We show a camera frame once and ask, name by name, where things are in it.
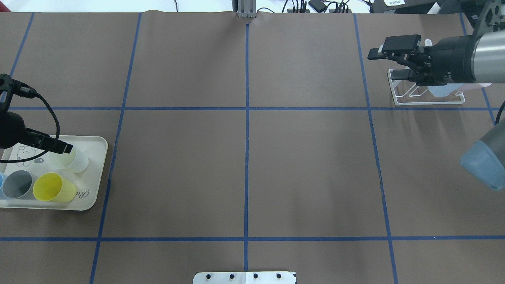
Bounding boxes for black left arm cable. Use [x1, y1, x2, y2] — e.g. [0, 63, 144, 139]
[0, 73, 60, 164]

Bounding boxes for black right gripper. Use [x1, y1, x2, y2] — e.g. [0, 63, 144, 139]
[367, 35, 447, 86]

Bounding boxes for yellow plastic cup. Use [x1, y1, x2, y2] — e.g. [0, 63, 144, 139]
[33, 172, 77, 203]

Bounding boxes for blue plastic cup front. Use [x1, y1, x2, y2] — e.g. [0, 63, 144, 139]
[427, 83, 462, 97]

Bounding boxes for aluminium frame post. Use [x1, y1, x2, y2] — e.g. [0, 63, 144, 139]
[231, 0, 257, 19]

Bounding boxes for pale green plastic cup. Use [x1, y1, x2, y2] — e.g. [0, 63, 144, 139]
[47, 148, 90, 173]

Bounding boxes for cream serving tray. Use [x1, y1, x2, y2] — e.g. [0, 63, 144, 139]
[1, 135, 108, 211]

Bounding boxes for white wire cup rack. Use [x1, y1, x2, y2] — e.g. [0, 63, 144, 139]
[388, 39, 466, 106]

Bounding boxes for pink plastic cup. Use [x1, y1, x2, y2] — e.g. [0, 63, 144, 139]
[457, 83, 492, 92]

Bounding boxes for grey plastic cup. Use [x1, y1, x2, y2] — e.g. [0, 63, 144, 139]
[3, 170, 38, 200]

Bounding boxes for light blue cup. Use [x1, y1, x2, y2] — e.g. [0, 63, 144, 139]
[0, 172, 7, 200]

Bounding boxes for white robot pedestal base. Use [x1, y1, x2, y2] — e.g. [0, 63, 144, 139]
[193, 271, 297, 284]

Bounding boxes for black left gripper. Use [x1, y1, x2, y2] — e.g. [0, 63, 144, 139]
[0, 112, 73, 154]

